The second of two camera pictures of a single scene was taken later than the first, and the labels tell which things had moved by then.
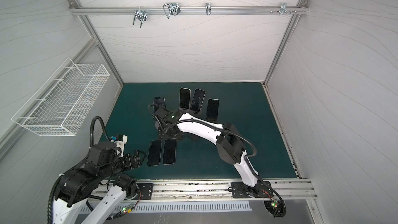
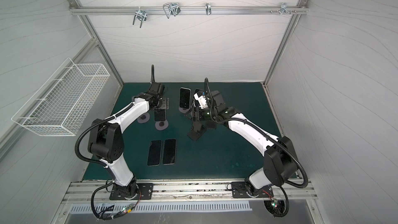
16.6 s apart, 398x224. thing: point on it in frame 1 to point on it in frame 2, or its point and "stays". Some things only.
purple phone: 169,151 stays
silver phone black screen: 154,154 stays
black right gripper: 165,129 to 199,118
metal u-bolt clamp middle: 173,8 stays
